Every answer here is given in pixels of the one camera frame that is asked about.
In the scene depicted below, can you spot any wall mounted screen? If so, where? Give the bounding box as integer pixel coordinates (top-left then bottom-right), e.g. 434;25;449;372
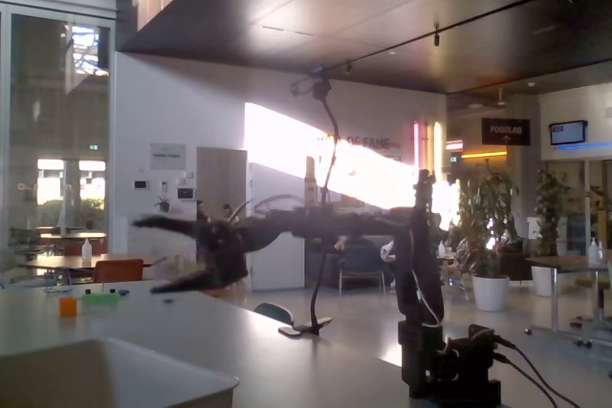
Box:
548;119;588;146

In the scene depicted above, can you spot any white base servo wire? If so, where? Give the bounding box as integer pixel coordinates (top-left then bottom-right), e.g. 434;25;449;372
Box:
409;268;447;333

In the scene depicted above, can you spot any black gooseneck clamp holder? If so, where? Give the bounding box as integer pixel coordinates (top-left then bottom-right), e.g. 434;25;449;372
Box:
278;80;339;338

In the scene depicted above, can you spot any dark blue lounge chair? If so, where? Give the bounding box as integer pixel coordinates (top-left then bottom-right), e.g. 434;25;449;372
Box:
338;246;387;295

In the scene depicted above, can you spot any tall plant in white pot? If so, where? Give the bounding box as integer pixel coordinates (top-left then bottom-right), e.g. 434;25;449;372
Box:
453;163;521;312

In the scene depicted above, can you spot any orange cafe chair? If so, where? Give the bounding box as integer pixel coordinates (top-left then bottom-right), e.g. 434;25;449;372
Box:
93;258;144;284

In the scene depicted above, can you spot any brown cafe table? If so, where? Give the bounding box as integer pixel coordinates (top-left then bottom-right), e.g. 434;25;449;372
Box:
18;253;162;273

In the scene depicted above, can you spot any white wall poster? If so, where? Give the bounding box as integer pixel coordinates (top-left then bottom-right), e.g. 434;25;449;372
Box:
149;142;186;171

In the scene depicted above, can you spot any black foodlab sign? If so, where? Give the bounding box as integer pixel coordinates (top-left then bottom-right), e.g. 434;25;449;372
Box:
481;118;531;146

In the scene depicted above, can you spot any green flat block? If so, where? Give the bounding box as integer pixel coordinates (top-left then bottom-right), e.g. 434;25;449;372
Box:
80;291;121;306

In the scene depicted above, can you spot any teal green chair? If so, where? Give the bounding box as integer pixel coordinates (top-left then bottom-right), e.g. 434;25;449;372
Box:
252;301;294;328

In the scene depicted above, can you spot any black usb cable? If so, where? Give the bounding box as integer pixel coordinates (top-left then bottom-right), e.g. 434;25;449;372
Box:
492;334;582;408

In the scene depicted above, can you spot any black power cable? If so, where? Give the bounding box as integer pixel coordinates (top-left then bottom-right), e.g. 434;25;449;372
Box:
492;354;558;408

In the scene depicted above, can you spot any grey table with metal legs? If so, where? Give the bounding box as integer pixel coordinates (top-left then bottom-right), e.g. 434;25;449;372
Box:
524;254;612;347

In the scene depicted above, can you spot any slim plant in white pot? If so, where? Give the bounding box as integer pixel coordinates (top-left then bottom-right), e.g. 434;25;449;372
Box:
530;167;571;298

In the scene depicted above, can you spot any white plastic tray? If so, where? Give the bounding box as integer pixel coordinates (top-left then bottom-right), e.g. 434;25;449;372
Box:
0;336;240;408

